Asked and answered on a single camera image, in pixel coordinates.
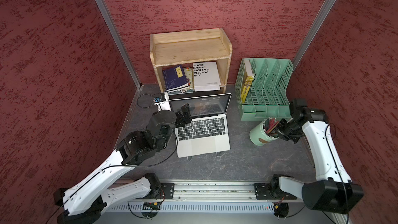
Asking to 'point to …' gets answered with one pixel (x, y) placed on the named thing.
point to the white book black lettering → (205, 76)
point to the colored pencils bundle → (269, 125)
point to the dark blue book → (174, 78)
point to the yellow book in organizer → (249, 76)
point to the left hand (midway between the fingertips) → (178, 110)
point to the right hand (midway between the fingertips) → (276, 137)
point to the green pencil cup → (258, 137)
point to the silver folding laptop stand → (191, 158)
